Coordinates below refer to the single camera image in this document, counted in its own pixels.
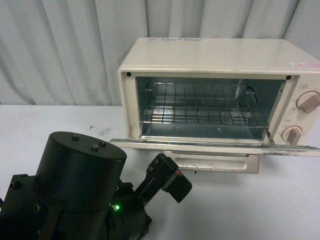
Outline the lower beige oven knob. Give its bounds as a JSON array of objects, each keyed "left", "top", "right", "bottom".
[{"left": 281, "top": 126, "right": 302, "bottom": 145}]

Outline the beige oven knob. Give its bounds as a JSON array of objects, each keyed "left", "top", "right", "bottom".
[
  {"left": 281, "top": 126, "right": 302, "bottom": 145},
  {"left": 296, "top": 91, "right": 320, "bottom": 114}
]

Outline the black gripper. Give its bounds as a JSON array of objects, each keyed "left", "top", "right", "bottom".
[{"left": 105, "top": 153, "right": 193, "bottom": 240}]

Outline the cream glass oven door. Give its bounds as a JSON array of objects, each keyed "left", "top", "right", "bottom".
[{"left": 109, "top": 138, "right": 320, "bottom": 174}]

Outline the upper beige oven knob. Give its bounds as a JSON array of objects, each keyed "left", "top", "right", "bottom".
[{"left": 296, "top": 91, "right": 320, "bottom": 114}]

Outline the cream Toshiba toaster oven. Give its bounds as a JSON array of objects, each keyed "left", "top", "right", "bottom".
[{"left": 117, "top": 38, "right": 320, "bottom": 146}]

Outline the metal wire oven rack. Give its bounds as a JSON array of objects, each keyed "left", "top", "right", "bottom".
[{"left": 140, "top": 82, "right": 270, "bottom": 142}]

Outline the white pleated curtain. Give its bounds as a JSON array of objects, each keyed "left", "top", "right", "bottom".
[{"left": 0, "top": 0, "right": 320, "bottom": 106}]

